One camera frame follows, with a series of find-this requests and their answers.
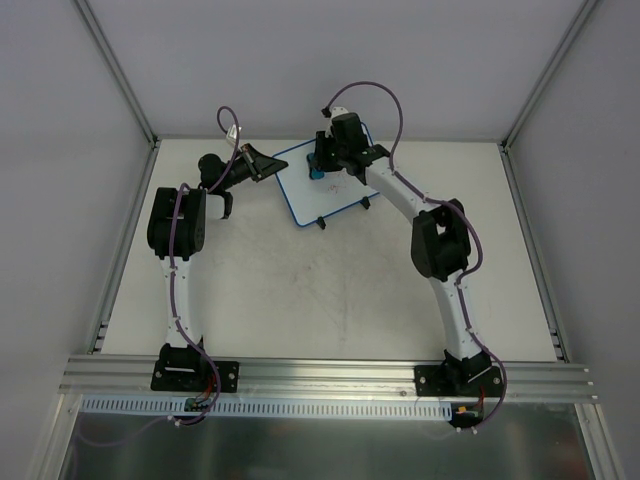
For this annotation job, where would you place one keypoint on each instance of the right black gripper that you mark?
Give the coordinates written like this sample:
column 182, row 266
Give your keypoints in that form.
column 323, row 157

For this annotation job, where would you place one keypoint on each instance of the aluminium mounting rail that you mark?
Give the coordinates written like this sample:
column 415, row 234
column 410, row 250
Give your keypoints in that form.
column 545, row 382

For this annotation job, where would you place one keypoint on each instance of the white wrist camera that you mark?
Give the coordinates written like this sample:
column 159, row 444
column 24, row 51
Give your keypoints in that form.
column 330, row 113
column 233, row 133

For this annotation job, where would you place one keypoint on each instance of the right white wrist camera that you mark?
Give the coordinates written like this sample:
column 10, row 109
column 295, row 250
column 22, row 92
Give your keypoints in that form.
column 330, row 113

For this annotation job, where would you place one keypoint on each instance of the aluminium frame post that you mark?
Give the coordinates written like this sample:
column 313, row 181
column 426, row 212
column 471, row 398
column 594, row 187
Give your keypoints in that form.
column 104, row 48
column 576, row 26

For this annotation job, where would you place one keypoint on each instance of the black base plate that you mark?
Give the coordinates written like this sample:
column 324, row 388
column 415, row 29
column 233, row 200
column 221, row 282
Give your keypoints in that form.
column 444, row 381
column 195, row 376

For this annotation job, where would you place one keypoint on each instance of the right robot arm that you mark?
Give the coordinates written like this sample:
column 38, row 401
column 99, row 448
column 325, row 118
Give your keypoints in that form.
column 440, row 250

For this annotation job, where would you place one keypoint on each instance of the blue framed whiteboard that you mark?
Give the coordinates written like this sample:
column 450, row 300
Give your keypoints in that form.
column 307, row 199

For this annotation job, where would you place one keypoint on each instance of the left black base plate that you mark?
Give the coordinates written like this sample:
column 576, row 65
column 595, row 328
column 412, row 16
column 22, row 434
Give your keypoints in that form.
column 195, row 376

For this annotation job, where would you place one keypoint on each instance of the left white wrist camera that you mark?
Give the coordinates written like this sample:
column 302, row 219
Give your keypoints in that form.
column 233, row 133

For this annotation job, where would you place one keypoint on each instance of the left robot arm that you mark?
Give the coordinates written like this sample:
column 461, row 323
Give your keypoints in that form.
column 176, row 234

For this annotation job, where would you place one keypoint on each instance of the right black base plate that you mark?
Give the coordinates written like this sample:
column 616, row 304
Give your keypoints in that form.
column 444, row 381

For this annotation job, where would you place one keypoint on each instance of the blue whiteboard eraser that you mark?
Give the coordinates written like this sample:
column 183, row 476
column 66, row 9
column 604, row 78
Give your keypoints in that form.
column 314, row 172

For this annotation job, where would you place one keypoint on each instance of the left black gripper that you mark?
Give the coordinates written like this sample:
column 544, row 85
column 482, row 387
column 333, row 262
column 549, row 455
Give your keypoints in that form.
column 251, row 164

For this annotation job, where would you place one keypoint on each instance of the right aluminium frame post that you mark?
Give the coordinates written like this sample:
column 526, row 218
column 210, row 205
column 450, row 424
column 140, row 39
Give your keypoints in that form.
column 576, row 26

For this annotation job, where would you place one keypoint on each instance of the white slotted cable duct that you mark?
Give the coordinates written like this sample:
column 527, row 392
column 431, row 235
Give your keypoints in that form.
column 230, row 406

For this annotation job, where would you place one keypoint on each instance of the left aluminium frame post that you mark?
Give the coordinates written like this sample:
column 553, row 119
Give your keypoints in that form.
column 104, row 48

